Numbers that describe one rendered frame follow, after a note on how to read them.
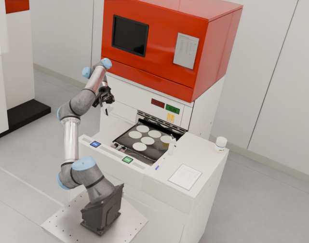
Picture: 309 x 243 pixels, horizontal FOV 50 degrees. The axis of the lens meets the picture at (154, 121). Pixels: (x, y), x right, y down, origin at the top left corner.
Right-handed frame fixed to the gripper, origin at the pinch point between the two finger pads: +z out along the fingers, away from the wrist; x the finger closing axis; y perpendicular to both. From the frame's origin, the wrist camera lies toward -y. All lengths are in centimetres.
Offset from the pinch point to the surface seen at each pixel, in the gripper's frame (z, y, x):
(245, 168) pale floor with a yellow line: -5, 47, 214
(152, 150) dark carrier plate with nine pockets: 21.7, 12.4, 34.6
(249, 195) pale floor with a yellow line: 32, 43, 189
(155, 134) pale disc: 3.4, 14.0, 46.2
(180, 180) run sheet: 56, 30, 21
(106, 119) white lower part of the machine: -35, -28, 50
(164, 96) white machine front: -16, 33, 34
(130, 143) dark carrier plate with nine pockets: 11.9, -0.3, 28.3
